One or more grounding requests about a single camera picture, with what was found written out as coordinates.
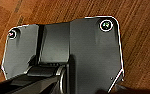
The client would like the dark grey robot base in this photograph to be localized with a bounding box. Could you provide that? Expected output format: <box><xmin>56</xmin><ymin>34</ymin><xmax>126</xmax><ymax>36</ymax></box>
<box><xmin>0</xmin><ymin>14</ymin><xmax>126</xmax><ymax>94</ymax></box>

